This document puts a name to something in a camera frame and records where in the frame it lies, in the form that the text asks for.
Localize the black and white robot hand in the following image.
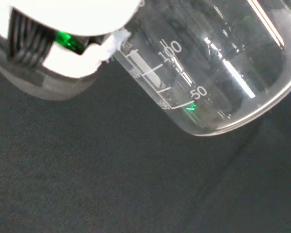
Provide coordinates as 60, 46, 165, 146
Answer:
0, 0, 146, 101

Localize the black bench cloth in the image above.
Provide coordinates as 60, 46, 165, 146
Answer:
0, 55, 291, 233

